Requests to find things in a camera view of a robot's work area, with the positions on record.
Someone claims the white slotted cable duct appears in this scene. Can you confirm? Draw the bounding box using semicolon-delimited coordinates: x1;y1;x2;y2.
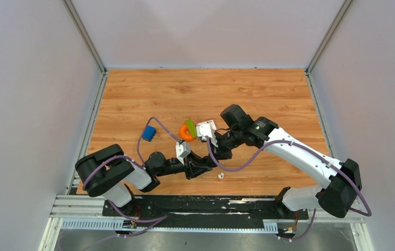
60;218;278;234

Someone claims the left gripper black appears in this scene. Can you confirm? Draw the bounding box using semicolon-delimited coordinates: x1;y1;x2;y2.
156;149;213;180

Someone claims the green toy block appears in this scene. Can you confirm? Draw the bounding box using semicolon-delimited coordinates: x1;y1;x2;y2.
184;119;197;138

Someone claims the blue toy block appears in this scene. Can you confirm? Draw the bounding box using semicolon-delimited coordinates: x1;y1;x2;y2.
142;125;157;142

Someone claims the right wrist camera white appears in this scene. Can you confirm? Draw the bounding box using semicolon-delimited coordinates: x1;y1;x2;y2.
195;119;218;147

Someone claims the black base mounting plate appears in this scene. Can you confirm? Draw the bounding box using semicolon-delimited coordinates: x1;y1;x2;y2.
120;195;309;228

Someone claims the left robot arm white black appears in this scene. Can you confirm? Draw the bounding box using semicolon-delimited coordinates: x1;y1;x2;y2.
75;144;216;216

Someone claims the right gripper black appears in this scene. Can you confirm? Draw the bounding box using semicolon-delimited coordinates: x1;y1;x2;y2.
207;127;243;162

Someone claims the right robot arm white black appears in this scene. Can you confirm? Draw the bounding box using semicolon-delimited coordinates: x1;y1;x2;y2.
196;104;371;219

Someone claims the orange ring toy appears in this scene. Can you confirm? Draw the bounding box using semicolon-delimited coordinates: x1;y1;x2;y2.
179;124;197;142

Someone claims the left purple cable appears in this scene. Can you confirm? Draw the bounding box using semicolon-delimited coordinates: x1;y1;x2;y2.
82;117;185;251

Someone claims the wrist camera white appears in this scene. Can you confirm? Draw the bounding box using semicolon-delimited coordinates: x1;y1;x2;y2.
175;140;191;165
195;119;218;147

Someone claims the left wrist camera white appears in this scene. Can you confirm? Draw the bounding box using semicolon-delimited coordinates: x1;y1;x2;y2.
175;140;191;165

